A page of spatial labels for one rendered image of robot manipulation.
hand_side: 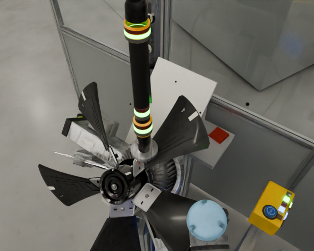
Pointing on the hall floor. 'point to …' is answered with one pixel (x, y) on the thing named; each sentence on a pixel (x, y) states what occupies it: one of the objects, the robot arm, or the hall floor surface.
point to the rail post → (241, 240)
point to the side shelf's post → (187, 176)
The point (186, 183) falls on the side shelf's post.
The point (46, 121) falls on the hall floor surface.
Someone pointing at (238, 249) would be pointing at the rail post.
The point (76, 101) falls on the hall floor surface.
